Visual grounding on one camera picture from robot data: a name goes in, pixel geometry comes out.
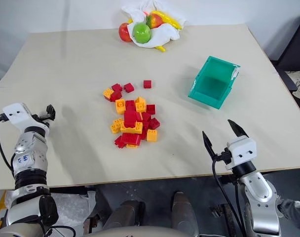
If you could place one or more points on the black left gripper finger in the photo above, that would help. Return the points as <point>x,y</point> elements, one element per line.
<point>50,108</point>
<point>52,117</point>

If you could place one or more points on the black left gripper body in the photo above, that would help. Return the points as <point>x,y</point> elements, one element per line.
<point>40,118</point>

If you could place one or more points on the white plastic bag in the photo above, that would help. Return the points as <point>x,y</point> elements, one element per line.
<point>71,205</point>

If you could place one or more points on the dark rounded shape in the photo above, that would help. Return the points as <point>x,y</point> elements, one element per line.
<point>126,214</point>
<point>183,212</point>

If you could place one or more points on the beige rounded robot torso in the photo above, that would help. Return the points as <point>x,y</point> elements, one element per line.
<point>140,232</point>

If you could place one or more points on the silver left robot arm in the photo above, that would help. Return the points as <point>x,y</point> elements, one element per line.
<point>29,158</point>

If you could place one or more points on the green toy apple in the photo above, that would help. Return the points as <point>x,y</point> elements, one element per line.
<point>141,33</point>

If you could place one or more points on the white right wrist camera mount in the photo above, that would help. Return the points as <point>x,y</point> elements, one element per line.
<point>242,150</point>

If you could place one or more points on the small yellow toy piece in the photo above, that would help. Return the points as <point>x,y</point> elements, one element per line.
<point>161,48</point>

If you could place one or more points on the yellow toy banana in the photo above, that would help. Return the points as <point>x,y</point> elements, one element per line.
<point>168,19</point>

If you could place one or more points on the white cloth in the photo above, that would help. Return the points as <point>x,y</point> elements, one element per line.
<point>162,34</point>

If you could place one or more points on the teal plastic bin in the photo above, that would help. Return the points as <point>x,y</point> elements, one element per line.
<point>211,86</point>

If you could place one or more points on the yellow U-shaped building brick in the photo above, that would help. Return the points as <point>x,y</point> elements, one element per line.
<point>132,129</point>

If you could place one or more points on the red toy apple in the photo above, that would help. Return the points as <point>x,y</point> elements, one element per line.
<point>124,32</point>

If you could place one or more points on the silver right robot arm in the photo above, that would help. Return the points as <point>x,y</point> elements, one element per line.
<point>259,195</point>

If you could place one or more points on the red yellow toy peach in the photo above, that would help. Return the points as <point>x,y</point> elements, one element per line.
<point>155,20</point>

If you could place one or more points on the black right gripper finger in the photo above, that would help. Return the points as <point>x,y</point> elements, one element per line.
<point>237,129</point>
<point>208,145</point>

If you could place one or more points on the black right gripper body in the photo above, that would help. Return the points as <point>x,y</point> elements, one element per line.
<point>222,155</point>

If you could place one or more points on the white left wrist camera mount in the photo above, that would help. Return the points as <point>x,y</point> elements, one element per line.
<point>19,116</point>

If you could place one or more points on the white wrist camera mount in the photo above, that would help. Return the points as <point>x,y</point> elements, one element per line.
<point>242,150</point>
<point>19,116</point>

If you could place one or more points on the dark chair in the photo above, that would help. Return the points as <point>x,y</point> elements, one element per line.
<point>291,49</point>

